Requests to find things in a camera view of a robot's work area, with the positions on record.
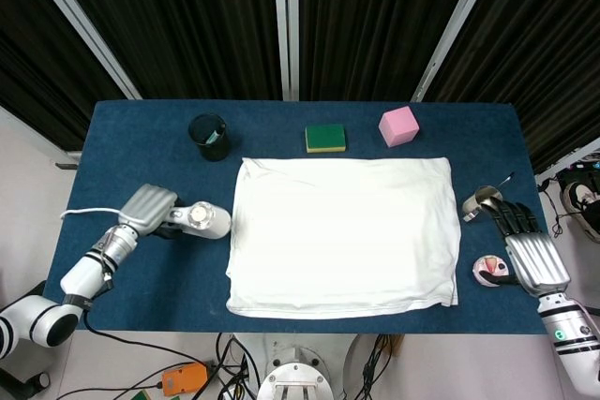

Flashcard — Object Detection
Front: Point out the white power cable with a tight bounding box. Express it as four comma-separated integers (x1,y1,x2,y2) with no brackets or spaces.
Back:
59,207,124,221

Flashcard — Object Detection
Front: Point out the white handheld steamer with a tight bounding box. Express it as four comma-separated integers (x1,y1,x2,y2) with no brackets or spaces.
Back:
163,201,233,241

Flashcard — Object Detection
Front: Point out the black floor cable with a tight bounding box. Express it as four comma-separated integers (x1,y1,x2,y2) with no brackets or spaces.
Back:
82,310,221,373

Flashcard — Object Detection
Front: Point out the green yellow sponge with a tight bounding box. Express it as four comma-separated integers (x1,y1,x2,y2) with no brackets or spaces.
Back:
304,124,349,155

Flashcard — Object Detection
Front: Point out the stainless steel cup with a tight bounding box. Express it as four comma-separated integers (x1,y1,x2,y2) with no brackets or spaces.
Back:
462,185,505,223

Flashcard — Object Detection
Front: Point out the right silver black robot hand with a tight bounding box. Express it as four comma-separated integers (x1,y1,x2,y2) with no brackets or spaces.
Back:
487,200,572,298

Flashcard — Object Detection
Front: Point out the silver robot base column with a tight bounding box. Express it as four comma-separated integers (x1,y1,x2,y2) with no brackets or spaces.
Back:
256,333,357,400

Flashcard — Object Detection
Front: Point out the white cloth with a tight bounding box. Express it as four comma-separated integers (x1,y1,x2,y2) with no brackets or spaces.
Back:
225,156,461,320

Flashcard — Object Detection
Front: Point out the blue table cover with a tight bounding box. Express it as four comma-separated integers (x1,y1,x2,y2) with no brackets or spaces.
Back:
40,99,576,335

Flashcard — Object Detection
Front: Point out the black white shoe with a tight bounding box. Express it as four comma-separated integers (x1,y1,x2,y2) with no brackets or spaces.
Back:
562,180,600,244

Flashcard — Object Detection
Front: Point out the orange device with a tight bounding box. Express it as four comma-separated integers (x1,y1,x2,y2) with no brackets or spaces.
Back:
161,363,210,396

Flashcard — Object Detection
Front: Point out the pink foam cube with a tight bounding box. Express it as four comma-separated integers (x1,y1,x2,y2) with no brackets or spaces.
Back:
378,106,421,148

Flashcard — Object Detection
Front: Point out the black mesh pen holder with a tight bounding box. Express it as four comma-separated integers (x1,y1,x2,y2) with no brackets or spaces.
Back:
188,112,231,162

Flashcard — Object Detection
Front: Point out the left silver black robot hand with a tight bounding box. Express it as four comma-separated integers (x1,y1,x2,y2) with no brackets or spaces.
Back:
116,183,184,240

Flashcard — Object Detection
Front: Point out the black curtain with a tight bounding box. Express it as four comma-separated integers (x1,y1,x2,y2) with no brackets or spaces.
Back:
0,0,600,176

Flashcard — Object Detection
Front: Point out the pink toy cake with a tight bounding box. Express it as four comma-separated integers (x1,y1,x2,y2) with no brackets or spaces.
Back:
472,254,510,288

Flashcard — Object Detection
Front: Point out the white frame post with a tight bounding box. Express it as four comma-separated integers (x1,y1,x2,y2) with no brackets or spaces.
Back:
16,0,143,101
411,0,512,104
272,0,301,102

